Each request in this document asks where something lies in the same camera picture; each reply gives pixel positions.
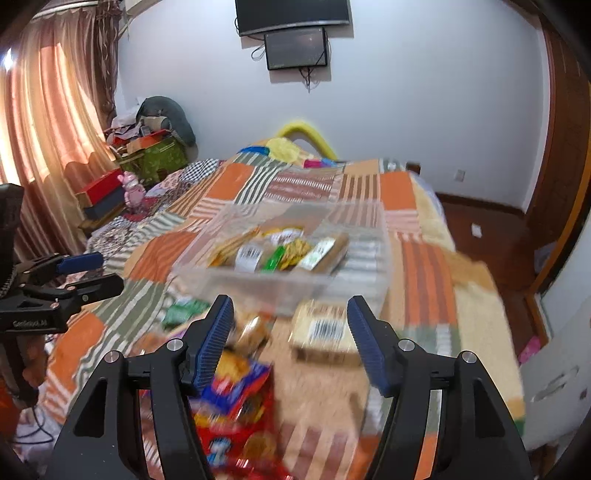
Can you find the person's left hand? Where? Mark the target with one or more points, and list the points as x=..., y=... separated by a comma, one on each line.
x=34, y=367

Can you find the black wall television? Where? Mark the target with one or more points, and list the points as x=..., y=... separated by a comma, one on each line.
x=293, y=16

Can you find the pink toy figure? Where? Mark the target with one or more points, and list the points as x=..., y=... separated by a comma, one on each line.
x=134, y=191

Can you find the white label snack packet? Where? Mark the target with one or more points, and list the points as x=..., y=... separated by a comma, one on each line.
x=249, y=258

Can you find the green snack packet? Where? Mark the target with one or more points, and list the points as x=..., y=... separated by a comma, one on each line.
x=184, y=311

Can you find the white plastic panel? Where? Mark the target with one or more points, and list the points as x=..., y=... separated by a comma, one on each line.
x=554, y=378

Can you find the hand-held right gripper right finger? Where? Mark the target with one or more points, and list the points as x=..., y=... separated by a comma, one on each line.
x=369, y=346

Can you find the white wall socket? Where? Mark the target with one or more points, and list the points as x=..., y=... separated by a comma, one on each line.
x=459, y=174

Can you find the grey bag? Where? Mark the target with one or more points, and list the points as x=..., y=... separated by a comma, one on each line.
x=166, y=113

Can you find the yellow blue pillow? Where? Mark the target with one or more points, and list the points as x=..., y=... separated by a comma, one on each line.
x=272, y=150

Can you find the wooden wardrobe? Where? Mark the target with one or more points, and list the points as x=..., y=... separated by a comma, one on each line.
x=561, y=152

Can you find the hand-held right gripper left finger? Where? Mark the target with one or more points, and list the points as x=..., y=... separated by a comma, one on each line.
x=213, y=344

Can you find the beige snack box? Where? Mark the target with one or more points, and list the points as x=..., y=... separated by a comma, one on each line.
x=323, y=330

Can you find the red snack bag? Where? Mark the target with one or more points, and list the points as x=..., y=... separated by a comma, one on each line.
x=233, y=415

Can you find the pink orange curtain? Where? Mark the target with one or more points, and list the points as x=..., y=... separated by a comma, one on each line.
x=51, y=120

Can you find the red gift box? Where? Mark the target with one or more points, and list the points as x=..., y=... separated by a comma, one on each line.
x=99, y=189

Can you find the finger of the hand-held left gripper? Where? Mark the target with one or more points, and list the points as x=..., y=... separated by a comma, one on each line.
x=81, y=263
x=99, y=286

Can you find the bright green snack bar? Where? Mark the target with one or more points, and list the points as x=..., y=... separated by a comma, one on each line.
x=273, y=259

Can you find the green patterned storage box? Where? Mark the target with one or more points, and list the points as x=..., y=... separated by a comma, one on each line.
x=154, y=159

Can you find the yellow patterned snack packet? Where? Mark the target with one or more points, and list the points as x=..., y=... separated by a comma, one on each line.
x=295, y=251

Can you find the golden brown snack packet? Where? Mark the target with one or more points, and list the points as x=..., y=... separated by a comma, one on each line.
x=251, y=332

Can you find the small black wall screen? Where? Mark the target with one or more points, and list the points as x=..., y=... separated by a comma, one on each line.
x=295, y=48

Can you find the yellow cracker packet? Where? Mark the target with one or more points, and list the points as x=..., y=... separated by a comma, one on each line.
x=228, y=251

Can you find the clear plastic storage box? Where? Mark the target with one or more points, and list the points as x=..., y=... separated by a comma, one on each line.
x=351, y=258

